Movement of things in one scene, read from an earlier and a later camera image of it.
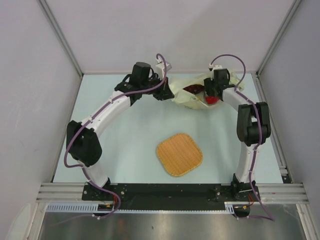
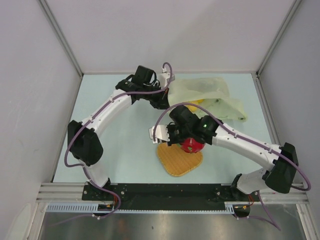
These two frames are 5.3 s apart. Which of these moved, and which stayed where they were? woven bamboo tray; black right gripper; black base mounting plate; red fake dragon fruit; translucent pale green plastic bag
Moved: translucent pale green plastic bag; black right gripper; red fake dragon fruit
Stayed: woven bamboo tray; black base mounting plate
